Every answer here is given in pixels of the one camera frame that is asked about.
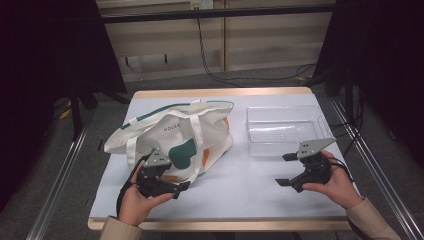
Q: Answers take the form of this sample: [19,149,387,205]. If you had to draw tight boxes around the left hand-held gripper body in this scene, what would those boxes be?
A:
[135,147,184,198]

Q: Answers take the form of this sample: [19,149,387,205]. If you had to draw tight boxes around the black horizontal bar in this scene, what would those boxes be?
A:
[99,3,337,25]

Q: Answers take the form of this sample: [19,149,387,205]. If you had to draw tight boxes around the left hand-held gripper cable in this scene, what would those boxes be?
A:
[115,153,152,218]

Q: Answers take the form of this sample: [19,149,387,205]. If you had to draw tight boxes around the black metal stand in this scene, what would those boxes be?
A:
[343,64,356,125]
[67,74,84,142]

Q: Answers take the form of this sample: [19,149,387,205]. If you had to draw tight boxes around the aluminium floor rail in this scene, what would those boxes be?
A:
[25,108,98,240]
[329,97,424,240]

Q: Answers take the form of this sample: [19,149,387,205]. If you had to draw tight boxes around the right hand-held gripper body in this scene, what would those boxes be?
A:
[289,137,338,194]

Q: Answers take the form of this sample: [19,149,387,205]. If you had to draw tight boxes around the person's left hand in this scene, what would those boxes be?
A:
[117,160,175,228]

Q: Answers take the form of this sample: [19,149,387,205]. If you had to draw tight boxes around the black curtain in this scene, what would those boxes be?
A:
[0,0,128,214]
[313,0,424,169]

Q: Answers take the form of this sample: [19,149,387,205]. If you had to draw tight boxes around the right hand-held gripper cable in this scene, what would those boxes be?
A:
[326,155,355,184]

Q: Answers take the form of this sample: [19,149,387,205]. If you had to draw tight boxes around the white wall outlet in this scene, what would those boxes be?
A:
[189,0,215,11]

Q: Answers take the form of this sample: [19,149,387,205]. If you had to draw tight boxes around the person's right hand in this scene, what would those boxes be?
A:
[301,149,365,210]

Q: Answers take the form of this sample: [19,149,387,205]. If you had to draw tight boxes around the white canvas tote bag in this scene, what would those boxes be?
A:
[103,100,235,185]

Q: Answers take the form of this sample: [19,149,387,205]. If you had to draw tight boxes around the clear plastic container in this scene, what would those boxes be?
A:
[245,105,335,158]

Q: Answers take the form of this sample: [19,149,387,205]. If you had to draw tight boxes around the thin black floor cables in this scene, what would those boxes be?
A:
[329,87,366,158]

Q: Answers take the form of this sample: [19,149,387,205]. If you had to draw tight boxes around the hand-held gripper cable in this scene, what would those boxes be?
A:
[326,155,355,184]
[115,153,152,218]

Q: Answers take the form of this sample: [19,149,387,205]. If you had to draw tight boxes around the long black floor cable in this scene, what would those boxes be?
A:
[195,17,318,88]

